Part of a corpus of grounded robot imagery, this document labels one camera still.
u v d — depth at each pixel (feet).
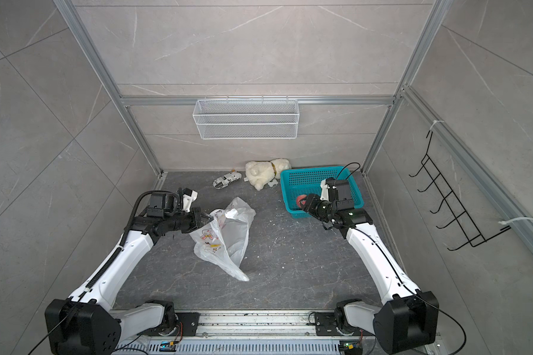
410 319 1.24
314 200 2.26
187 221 2.26
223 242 2.45
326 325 2.40
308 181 3.63
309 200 2.38
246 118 3.30
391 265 1.44
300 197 3.31
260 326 2.45
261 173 3.53
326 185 2.40
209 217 2.55
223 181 3.63
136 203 1.97
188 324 2.41
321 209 2.22
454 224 2.14
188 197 2.40
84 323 1.26
